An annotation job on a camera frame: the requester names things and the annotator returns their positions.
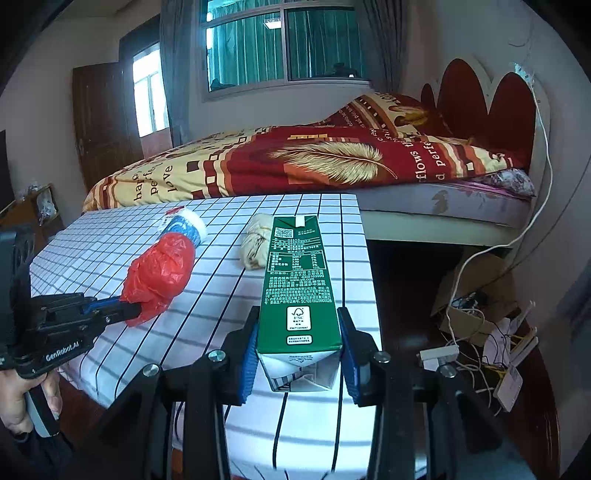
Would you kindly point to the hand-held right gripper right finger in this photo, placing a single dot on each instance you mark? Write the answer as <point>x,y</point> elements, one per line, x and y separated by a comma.
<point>348,374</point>

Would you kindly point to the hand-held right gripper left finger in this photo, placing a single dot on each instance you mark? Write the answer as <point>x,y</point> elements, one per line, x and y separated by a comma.
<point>247,369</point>

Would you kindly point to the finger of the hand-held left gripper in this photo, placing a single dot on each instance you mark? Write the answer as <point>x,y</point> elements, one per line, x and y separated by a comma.
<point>106,304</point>
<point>127,312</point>

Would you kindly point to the red plastic bag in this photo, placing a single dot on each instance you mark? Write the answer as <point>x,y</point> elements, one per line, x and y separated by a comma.
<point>159,270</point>

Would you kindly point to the green milk carton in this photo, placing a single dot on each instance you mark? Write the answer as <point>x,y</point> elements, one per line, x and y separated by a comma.
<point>295,277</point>

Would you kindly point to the person's left forearm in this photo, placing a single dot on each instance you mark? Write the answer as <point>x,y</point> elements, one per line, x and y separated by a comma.
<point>27,457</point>

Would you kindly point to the person's left hand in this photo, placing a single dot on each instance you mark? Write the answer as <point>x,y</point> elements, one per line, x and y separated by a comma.
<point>14,397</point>

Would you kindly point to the white power strip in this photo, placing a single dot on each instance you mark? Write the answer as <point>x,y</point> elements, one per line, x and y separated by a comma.
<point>438,353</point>

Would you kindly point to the white checked tablecloth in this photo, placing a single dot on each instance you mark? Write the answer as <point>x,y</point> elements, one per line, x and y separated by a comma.
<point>217,277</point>

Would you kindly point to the white blue-print cup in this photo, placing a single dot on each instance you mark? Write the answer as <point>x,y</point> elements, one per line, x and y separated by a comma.
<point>187,226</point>

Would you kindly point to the wooden cabinet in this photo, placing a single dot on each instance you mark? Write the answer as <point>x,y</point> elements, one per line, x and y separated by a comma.
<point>32,207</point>

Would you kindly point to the beige crumpled paper ball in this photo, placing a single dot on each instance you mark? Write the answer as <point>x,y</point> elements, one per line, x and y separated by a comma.
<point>256,242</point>

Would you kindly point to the white router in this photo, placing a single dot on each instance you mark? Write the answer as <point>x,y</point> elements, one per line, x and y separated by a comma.
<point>510,383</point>

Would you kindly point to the cardboard box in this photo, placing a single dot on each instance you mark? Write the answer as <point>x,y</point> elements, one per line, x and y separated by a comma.
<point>480,277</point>

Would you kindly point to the brown wooden door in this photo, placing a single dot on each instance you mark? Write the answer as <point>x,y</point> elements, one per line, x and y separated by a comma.
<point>101,120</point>

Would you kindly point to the white bed with mattress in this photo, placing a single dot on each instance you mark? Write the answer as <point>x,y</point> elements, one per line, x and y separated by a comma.
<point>438,203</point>

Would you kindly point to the red yellow printed blanket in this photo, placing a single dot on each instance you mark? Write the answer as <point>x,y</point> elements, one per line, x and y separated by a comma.
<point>300,161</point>

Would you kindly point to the small window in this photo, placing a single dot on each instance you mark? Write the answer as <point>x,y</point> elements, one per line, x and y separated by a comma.
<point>150,87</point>

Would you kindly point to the grey window curtain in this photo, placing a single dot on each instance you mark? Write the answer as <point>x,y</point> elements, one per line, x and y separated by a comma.
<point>383,41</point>
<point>178,92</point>

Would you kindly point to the purple floral pillow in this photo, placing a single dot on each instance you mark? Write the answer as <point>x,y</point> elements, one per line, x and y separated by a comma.
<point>512,182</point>

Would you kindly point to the red heart-shaped headboard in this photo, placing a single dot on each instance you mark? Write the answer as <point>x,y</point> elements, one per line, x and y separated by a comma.
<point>461,92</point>

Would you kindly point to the large window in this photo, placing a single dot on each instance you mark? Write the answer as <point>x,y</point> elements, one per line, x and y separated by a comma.
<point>323,41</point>

